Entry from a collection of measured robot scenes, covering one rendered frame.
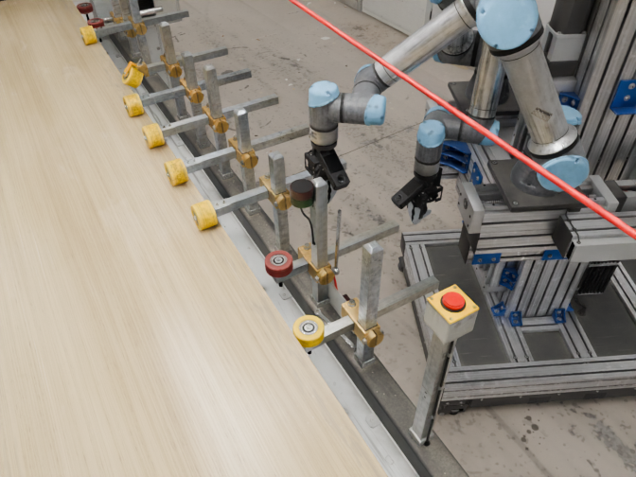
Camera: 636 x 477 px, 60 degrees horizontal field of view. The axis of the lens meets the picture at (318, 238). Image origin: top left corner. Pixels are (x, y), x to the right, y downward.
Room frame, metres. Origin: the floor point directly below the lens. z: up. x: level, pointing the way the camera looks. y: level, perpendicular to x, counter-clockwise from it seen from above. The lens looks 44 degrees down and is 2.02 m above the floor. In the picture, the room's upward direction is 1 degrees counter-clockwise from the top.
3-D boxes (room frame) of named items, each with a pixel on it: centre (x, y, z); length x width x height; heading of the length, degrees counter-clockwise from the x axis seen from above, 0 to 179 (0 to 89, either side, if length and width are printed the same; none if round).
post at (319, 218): (1.11, 0.00, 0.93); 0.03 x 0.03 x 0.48; 29
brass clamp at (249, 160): (1.56, 0.25, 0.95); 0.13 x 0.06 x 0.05; 29
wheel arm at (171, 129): (1.80, 0.37, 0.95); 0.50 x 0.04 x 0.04; 119
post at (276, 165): (1.32, 0.12, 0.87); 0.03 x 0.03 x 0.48; 29
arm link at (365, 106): (1.24, -0.12, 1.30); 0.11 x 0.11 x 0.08; 80
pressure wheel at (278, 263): (1.09, 0.11, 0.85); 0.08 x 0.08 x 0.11
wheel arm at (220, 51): (2.27, 0.55, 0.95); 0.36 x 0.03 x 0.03; 119
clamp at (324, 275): (1.12, 0.01, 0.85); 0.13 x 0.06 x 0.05; 29
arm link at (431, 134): (1.34, -0.33, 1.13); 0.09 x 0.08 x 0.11; 162
